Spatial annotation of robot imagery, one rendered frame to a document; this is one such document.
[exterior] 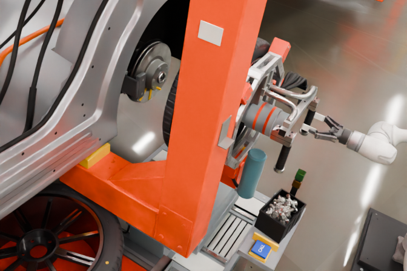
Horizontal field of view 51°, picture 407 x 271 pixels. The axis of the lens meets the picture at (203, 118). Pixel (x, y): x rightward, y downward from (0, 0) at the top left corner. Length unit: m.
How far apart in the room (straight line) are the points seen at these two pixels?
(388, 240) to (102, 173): 1.50
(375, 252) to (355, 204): 0.75
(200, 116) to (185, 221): 0.47
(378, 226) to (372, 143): 0.61
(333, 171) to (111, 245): 1.91
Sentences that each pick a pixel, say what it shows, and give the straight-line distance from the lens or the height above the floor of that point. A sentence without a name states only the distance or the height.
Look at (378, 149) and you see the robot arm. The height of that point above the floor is 0.86.
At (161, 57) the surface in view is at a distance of 2.15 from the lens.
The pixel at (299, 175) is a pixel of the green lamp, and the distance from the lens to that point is 2.05.
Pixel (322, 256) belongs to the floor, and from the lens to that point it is 2.66.
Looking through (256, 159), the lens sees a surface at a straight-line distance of 1.91.
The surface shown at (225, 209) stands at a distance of 2.47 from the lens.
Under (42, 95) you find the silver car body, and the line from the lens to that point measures 1.71.
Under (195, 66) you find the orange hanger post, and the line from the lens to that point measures 1.22.
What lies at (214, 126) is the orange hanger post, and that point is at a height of 1.18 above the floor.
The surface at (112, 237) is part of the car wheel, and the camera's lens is 1.82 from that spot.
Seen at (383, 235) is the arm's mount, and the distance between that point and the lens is 2.48.
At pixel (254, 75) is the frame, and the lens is 1.76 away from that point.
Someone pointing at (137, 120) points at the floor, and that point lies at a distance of 3.22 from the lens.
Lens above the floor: 1.95
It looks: 36 degrees down
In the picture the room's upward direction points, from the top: 11 degrees clockwise
